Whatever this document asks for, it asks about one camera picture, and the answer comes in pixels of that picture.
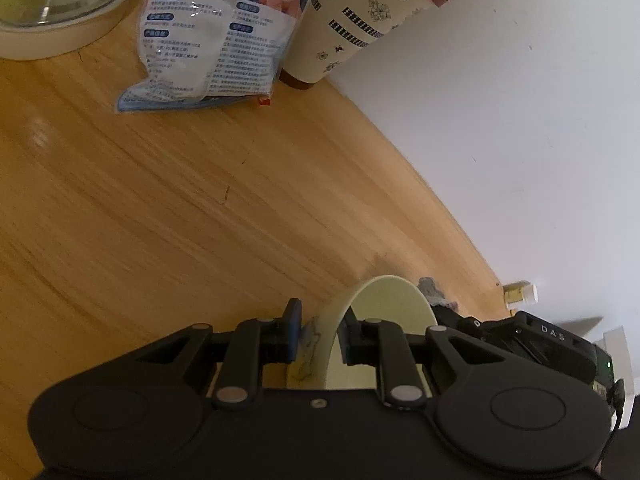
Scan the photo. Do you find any white patterned paper cup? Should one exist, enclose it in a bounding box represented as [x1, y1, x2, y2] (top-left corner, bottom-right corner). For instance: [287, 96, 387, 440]
[280, 0, 449, 89]

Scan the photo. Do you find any pale green ceramic bowl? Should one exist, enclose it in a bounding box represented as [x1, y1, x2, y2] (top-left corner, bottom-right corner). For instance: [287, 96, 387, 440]
[286, 274, 442, 392]

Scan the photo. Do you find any pink grey cleaning cloth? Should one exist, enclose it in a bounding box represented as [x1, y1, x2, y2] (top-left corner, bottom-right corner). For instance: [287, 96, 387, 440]
[416, 276, 459, 313]

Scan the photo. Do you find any small white yellow bottle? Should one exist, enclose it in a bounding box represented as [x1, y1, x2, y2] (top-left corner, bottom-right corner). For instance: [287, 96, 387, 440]
[503, 282, 538, 310]

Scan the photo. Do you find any blue white plastic snack bag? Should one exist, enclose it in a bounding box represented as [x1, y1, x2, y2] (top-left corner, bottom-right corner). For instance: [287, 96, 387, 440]
[117, 0, 308, 112]

